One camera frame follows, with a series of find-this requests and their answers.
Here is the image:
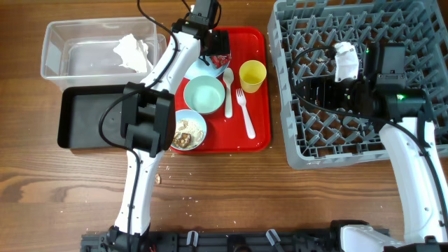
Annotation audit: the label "black waste tray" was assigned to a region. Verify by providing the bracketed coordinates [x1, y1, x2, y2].
[57, 85, 125, 150]

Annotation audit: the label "green bowl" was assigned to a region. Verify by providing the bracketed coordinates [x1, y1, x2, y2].
[183, 76, 225, 115]

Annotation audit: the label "grey dishwasher rack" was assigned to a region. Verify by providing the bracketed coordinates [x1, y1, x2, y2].
[267, 1, 447, 169]

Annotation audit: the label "light blue plate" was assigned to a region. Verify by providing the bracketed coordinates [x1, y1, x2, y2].
[184, 56, 230, 80]

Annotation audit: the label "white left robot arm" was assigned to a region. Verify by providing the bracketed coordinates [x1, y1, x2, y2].
[98, 0, 230, 251]

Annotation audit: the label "cream plastic fork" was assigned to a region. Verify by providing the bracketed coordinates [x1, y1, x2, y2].
[236, 88, 256, 139]

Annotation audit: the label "yellow plastic cup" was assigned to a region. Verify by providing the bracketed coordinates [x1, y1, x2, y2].
[239, 60, 267, 93]

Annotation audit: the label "red plastic tray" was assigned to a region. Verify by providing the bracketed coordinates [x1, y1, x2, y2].
[185, 27, 271, 155]

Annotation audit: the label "red snack wrapper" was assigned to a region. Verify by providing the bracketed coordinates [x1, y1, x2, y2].
[210, 54, 232, 69]

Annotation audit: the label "food scraps with rice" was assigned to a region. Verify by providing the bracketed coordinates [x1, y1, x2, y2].
[171, 118, 205, 151]

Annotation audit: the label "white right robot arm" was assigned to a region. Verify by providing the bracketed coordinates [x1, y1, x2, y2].
[288, 42, 447, 251]

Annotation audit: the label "clear plastic bin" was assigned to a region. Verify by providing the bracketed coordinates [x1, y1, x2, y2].
[41, 17, 167, 90]

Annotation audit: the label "cream plastic spoon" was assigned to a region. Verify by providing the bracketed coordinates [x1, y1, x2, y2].
[223, 67, 235, 118]

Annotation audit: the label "white napkin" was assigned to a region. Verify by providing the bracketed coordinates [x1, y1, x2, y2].
[113, 34, 153, 74]

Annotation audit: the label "light blue bowl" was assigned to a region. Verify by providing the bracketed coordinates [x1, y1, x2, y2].
[171, 109, 207, 151]

